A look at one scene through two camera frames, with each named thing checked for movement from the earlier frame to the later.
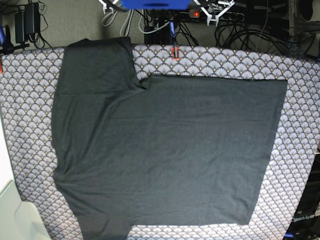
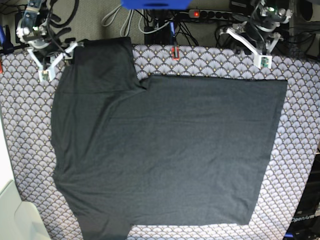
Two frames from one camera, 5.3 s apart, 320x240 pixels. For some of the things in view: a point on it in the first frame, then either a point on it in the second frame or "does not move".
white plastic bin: (19, 220) does not move
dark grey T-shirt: (166, 150) does not move
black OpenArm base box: (305, 223) does not move
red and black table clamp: (177, 58) does not move
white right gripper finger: (210, 17) → (267, 19)
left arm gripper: (104, 5) → (36, 34)
